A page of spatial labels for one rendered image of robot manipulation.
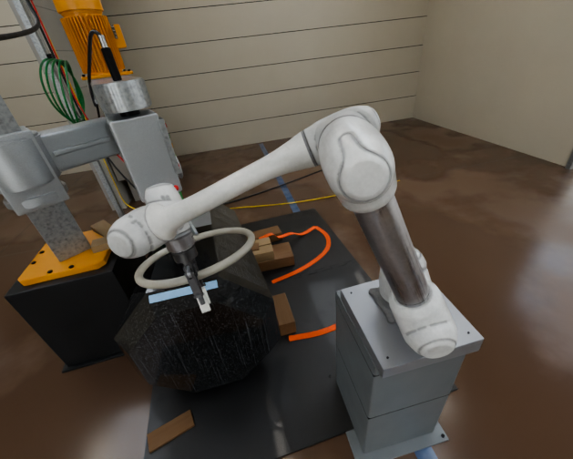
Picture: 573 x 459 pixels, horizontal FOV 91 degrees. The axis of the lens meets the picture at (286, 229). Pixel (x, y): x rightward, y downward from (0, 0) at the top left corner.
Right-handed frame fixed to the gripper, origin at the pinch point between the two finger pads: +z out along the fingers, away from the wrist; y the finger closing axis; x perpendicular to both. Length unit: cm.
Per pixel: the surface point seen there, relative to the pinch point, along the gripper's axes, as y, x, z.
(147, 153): 68, 12, -52
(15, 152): 88, 76, -69
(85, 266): 96, 76, 1
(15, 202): 93, 90, -45
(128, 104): 59, 10, -74
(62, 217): 107, 79, -30
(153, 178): 71, 14, -40
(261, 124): 562, -145, -66
